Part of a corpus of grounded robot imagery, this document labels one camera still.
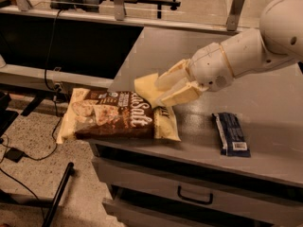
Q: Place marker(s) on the brown sea salt chip bag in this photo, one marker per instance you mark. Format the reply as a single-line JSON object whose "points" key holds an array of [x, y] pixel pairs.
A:
{"points": [[112, 115]]}

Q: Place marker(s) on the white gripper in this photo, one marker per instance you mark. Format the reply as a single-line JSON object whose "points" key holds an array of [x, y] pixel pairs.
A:
{"points": [[208, 66]]}

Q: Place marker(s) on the blue snack bar wrapper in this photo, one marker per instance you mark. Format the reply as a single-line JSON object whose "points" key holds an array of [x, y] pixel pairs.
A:
{"points": [[232, 138]]}

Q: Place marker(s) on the metal railing post middle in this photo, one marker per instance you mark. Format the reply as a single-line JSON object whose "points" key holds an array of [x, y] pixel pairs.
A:
{"points": [[119, 10]]}

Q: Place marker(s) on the black chair leg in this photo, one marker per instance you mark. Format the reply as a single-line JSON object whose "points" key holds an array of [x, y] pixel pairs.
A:
{"points": [[58, 195]]}

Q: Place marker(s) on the metal railing post right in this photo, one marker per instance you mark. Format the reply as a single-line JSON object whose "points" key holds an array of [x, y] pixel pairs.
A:
{"points": [[234, 15]]}

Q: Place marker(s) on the yellow sponge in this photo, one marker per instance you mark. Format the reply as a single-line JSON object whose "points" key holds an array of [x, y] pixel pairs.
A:
{"points": [[146, 88]]}

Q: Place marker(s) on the grey lower drawer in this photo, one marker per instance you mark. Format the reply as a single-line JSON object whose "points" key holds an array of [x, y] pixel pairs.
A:
{"points": [[136, 209]]}

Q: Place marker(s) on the black drawer handle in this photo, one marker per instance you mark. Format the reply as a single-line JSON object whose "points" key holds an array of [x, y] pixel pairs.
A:
{"points": [[194, 199]]}

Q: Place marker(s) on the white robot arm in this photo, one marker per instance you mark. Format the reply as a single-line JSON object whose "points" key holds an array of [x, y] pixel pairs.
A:
{"points": [[276, 43]]}

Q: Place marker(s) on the black power adapter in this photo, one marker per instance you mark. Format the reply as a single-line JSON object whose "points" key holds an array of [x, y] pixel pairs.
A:
{"points": [[14, 154]]}

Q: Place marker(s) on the grey upper drawer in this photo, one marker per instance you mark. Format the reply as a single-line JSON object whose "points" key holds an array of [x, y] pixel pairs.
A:
{"points": [[227, 199]]}

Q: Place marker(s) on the grey drawer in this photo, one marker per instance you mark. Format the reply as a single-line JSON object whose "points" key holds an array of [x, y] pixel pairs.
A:
{"points": [[227, 199], [136, 209]]}

